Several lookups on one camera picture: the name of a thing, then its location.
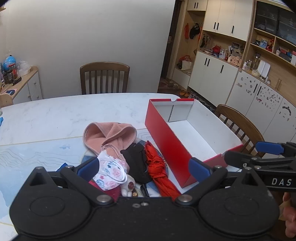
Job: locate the white shoe bench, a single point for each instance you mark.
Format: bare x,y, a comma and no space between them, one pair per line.
181,77

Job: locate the low wooden side cabinet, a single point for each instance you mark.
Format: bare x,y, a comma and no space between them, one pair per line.
25,89

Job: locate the sticker-covered white cabinet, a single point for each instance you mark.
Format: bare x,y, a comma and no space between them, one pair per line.
261,102

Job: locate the pink strawberry plush toy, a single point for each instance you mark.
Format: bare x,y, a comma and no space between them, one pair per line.
108,193

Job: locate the brown wooden chair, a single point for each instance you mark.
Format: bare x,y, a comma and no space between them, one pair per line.
104,67
240,120

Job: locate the orange slipper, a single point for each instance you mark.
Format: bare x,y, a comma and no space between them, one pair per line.
187,93
182,93

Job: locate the wooden open shelf unit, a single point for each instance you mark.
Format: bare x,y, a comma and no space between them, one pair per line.
275,53

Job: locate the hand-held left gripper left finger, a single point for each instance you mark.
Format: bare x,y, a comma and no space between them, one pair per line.
89,168

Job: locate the blue globe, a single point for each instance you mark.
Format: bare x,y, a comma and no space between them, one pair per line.
10,62

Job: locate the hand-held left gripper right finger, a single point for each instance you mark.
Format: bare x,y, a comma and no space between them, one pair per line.
198,168

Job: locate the small white plush toy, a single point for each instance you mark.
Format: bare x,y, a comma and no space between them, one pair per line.
126,188

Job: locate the black cloth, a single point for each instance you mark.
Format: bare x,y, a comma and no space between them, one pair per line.
136,162

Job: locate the white upper wall cabinet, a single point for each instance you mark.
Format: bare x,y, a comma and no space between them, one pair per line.
226,16

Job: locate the white rectangular container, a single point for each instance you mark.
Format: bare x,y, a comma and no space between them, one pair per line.
267,70
260,67

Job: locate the patterned white face mask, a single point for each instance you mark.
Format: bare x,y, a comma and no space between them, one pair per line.
111,171

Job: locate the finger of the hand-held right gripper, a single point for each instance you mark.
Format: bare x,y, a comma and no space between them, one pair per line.
240,159
268,147

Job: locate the dark door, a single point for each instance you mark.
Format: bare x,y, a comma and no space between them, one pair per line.
172,39

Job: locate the red hanging cloth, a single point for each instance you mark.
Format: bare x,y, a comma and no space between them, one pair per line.
186,31

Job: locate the black cap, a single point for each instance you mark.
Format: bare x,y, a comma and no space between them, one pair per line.
194,31

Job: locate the white tote bag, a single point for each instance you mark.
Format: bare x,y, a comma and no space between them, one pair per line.
186,65

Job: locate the red cardboard box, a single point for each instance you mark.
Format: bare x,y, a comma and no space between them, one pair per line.
166,148

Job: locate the person's right hand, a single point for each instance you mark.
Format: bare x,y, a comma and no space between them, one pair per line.
290,217

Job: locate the pink fleece hat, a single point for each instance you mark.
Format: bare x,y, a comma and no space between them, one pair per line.
108,134

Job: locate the red folding umbrella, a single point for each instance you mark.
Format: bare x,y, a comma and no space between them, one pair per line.
157,171

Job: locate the clear plastic bag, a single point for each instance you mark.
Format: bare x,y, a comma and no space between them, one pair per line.
24,67

